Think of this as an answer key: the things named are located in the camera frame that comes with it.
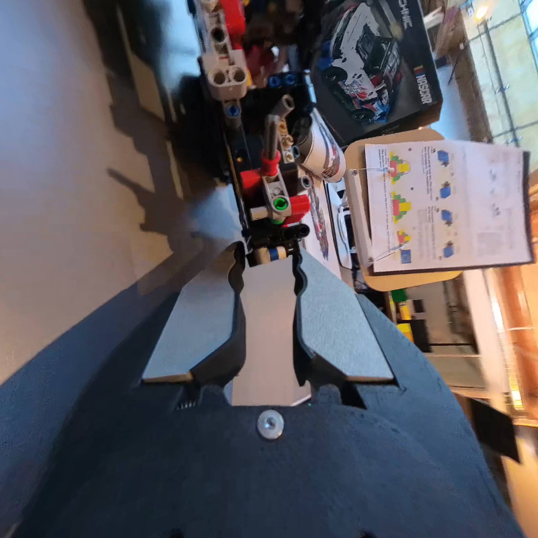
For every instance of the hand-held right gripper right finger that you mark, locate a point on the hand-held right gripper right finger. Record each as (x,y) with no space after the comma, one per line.
(340,332)

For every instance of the printed instruction sheet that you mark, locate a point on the printed instruction sheet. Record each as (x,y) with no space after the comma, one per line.
(462,210)

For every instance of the open instruction booklet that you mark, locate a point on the open instruction booklet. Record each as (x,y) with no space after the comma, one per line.
(323,155)

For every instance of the light grey desk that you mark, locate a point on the light grey desk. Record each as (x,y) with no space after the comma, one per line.
(63,168)

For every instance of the toy brick vehicle chassis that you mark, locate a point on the toy brick vehicle chassis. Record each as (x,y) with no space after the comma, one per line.
(269,176)

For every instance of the black toy car box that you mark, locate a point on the black toy car box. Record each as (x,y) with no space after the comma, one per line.
(378,71)

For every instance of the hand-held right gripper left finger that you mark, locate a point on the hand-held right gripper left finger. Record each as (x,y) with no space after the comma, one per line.
(197,328)

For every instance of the white rounded device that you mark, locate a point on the white rounded device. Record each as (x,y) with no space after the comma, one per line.
(346,235)

